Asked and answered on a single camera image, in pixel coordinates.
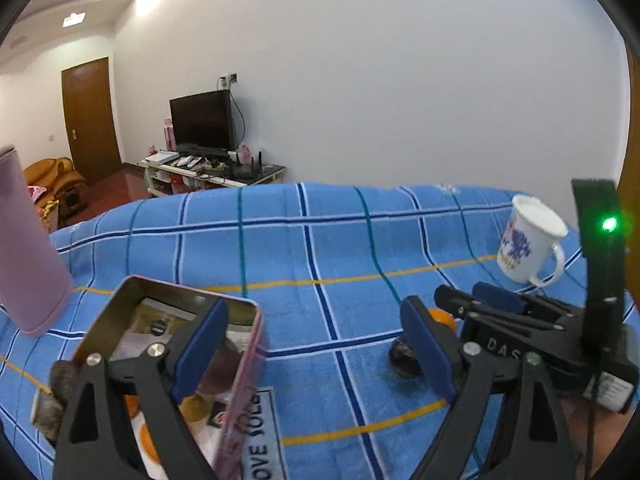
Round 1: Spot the small orange tangerine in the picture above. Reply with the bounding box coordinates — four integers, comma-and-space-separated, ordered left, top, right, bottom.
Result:
428, 309, 457, 333

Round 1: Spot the dark mangosteen fruit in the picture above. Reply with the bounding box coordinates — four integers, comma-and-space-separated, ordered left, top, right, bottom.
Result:
388, 337, 422, 379

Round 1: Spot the large orange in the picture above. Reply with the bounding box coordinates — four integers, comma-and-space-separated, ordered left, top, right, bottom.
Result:
140, 424, 160, 465

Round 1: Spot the brown striped shell piece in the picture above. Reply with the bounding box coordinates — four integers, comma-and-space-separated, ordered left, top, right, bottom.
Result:
30, 360, 79, 448

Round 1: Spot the small green-brown fruit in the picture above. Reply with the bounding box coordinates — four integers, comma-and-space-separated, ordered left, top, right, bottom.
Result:
179, 394, 209, 424

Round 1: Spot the purple round radish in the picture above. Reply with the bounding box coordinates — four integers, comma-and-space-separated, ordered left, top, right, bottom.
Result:
196, 337, 247, 396

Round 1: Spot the white printed mug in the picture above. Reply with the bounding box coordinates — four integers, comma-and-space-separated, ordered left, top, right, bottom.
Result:
497, 194, 568, 287

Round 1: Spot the blue plaid tablecloth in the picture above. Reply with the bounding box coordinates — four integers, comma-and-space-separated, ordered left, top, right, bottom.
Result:
1, 183, 596, 479

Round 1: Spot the pink metal tin tray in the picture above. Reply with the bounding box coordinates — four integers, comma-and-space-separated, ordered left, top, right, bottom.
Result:
53, 275, 266, 479

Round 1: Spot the pink electric kettle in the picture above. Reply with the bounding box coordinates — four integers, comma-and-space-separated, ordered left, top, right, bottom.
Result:
1, 145, 72, 337

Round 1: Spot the pink floral cushion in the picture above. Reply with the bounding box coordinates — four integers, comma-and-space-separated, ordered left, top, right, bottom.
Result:
27, 185, 47, 203

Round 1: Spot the orange leather armchair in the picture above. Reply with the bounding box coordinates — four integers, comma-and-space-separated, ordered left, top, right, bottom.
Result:
23, 157, 89, 218

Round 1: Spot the white TV stand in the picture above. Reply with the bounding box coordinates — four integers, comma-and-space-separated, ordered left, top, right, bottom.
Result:
139, 156, 286, 197

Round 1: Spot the black television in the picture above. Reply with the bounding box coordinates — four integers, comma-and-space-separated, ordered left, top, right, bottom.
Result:
169, 90, 235, 150

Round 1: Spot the brown wooden door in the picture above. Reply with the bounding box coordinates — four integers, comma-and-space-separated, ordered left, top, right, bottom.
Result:
61, 58, 122, 184

